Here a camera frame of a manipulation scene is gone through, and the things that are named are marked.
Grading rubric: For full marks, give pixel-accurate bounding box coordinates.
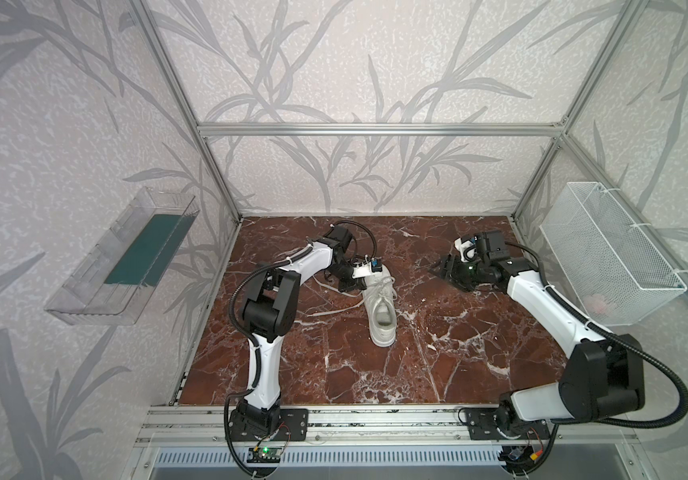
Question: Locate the aluminium frame corner post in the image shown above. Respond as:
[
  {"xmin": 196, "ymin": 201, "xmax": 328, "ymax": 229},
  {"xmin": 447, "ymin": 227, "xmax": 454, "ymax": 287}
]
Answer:
[{"xmin": 130, "ymin": 0, "xmax": 243, "ymax": 222}]

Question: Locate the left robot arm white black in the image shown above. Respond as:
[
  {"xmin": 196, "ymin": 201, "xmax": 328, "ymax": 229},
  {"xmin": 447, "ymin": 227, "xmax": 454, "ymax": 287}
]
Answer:
[{"xmin": 223, "ymin": 219, "xmax": 382, "ymax": 479}]

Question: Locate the white sneaker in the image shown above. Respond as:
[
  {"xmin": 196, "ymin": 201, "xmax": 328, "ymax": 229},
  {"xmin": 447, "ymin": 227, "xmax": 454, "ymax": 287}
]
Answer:
[{"xmin": 363, "ymin": 266, "xmax": 397, "ymax": 348}]

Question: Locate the right aluminium corner post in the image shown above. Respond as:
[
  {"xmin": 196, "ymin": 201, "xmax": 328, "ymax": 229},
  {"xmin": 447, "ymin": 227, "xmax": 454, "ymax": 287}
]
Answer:
[{"xmin": 510, "ymin": 0, "xmax": 648, "ymax": 223}]

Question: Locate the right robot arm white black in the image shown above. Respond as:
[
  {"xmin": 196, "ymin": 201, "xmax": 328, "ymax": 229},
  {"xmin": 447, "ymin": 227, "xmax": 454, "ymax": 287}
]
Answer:
[{"xmin": 430, "ymin": 232, "xmax": 688, "ymax": 439}]

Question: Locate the green circuit board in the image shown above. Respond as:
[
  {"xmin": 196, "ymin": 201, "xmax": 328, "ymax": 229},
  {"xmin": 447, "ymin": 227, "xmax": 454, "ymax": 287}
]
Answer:
[{"xmin": 246, "ymin": 447, "xmax": 284, "ymax": 464}]

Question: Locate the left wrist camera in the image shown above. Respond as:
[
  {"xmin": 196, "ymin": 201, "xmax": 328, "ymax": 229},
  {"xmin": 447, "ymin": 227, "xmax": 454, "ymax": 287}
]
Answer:
[{"xmin": 352, "ymin": 258, "xmax": 383, "ymax": 279}]

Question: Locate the white shoelace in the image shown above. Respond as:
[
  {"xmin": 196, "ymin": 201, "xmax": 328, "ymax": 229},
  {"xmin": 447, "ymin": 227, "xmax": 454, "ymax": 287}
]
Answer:
[{"xmin": 305, "ymin": 271, "xmax": 397, "ymax": 318}]

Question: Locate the clear plastic wall tray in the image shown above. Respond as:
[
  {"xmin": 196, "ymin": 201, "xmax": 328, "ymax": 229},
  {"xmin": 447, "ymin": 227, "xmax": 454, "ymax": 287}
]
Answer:
[{"xmin": 45, "ymin": 187, "xmax": 200, "ymax": 326}]

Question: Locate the right circuit board with wires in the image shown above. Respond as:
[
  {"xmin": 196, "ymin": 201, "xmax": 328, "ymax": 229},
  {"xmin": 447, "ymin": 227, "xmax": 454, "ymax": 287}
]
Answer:
[{"xmin": 499, "ymin": 445, "xmax": 544, "ymax": 469}]

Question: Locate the pink item in basket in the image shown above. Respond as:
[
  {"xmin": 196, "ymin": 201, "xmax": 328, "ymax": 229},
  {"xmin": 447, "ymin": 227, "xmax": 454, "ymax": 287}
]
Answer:
[{"xmin": 583, "ymin": 294, "xmax": 617, "ymax": 316}]

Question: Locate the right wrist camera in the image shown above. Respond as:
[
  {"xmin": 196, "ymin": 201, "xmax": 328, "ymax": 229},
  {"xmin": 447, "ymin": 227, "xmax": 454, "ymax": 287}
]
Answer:
[{"xmin": 454, "ymin": 230, "xmax": 510, "ymax": 265}]

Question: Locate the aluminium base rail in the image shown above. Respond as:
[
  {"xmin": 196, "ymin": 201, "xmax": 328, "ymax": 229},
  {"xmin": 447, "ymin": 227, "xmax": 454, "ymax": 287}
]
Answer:
[{"xmin": 133, "ymin": 403, "xmax": 642, "ymax": 448}]

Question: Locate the white wire mesh basket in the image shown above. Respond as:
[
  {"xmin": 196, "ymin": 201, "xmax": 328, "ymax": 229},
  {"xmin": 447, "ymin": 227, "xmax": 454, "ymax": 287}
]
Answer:
[{"xmin": 540, "ymin": 182, "xmax": 687, "ymax": 327}]

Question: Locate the aluminium horizontal back bar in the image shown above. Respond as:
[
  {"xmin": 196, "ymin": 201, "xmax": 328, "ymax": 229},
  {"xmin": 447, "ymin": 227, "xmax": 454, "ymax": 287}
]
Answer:
[{"xmin": 197, "ymin": 122, "xmax": 562, "ymax": 138}]

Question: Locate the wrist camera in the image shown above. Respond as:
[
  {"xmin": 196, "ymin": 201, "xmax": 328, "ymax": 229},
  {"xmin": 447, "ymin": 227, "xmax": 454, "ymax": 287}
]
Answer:
[
  {"xmin": 352, "ymin": 258, "xmax": 383, "ymax": 279},
  {"xmin": 454, "ymin": 230, "xmax": 510, "ymax": 265}
]

